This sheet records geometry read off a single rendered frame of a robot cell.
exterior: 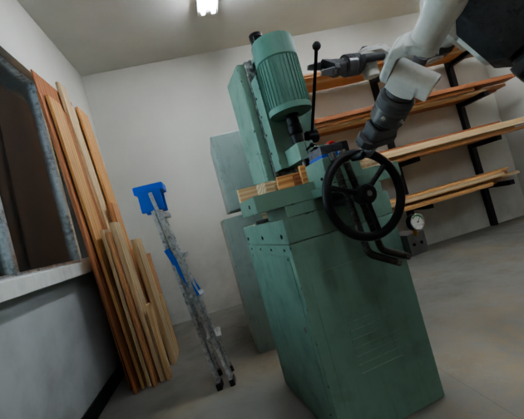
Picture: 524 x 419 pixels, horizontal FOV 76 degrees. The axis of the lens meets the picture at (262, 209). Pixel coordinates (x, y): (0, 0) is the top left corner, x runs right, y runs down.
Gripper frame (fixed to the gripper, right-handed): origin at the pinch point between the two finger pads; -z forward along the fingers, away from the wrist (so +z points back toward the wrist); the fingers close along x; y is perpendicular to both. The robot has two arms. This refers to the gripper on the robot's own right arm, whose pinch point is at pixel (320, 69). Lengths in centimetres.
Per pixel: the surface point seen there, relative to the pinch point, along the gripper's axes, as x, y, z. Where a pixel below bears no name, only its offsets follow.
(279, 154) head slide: 3.6, 31.1, -20.2
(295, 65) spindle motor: -1.9, -2.4, -10.3
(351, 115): -143, 83, 127
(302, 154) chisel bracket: 16.9, 26.3, -16.4
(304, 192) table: 35, 31, -25
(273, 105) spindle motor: 2.5, 10.5, -22.1
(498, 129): -93, 108, 276
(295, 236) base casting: 44, 42, -33
